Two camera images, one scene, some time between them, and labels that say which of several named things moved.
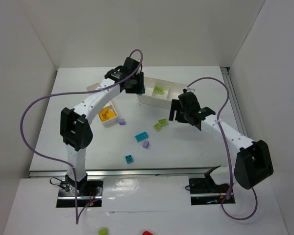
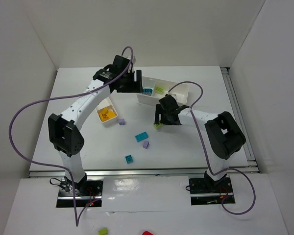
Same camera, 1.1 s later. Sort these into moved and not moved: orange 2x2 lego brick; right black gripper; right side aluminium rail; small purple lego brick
Moved: right black gripper
Not moved: small purple lego brick; orange 2x2 lego brick; right side aluminium rail
